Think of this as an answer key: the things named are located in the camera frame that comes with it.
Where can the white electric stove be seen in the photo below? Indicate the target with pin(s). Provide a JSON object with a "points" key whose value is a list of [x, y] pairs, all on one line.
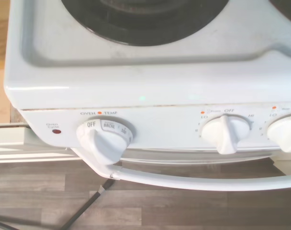
{"points": [[136, 79]]}

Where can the white oven temperature knob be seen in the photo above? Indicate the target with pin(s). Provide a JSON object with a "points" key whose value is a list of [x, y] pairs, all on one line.
{"points": [[100, 146]]}

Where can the white burner knob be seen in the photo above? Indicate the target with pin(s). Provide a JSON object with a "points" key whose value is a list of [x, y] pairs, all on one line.
{"points": [[284, 136], [227, 136]]}

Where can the red oven cycle light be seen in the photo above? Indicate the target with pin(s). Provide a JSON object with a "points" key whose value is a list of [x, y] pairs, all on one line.
{"points": [[56, 131]]}

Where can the black coil burner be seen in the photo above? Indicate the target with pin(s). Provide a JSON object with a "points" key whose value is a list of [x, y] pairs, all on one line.
{"points": [[289, 6], [100, 24]]}

